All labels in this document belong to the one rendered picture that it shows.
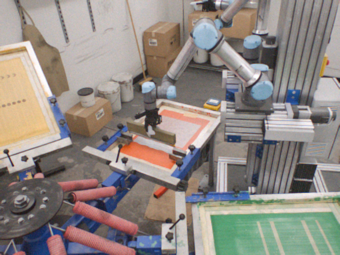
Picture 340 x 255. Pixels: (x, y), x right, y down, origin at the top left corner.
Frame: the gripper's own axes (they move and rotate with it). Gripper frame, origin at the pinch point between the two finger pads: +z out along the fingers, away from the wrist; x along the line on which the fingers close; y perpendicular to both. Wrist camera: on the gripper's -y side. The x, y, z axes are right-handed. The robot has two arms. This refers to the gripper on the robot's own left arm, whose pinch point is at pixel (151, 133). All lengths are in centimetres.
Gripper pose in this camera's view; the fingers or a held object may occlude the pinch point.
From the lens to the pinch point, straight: 186.1
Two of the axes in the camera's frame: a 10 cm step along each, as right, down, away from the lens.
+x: 4.9, -5.2, 6.9
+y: 8.7, 2.5, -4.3
